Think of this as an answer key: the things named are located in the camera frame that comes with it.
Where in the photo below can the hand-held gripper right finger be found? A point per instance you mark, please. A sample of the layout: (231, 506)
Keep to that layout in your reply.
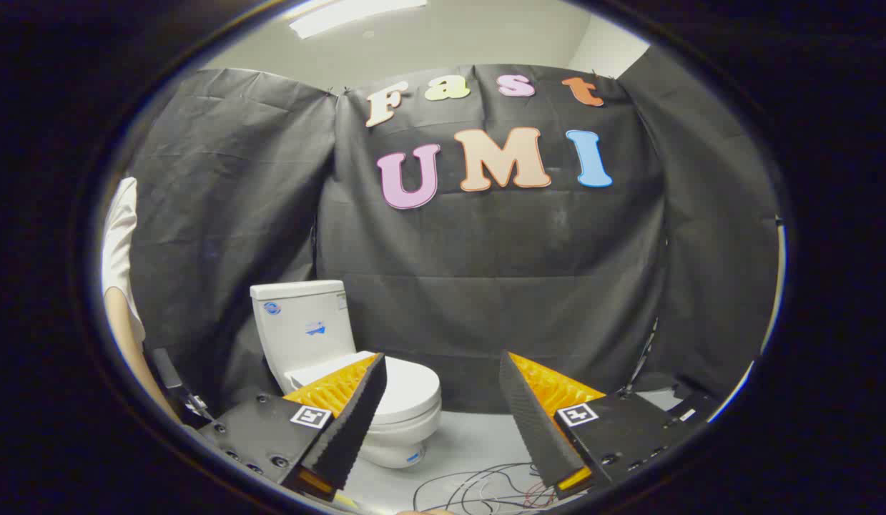
(528, 422)

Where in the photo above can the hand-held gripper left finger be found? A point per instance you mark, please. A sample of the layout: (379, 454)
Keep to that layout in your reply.
(357, 415)

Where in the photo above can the white toilet lid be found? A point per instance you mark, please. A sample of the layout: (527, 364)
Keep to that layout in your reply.
(408, 390)

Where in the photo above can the white toilet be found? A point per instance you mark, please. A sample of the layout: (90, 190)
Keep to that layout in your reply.
(299, 322)

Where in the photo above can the black backdrop cloth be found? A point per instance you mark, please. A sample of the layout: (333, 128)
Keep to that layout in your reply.
(485, 286)

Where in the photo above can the black box white label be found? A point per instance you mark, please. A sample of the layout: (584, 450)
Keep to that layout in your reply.
(700, 408)

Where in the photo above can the dark equipment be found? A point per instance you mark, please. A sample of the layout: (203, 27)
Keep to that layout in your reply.
(172, 375)

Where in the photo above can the person's white shirt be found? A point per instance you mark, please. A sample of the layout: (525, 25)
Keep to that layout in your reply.
(119, 236)

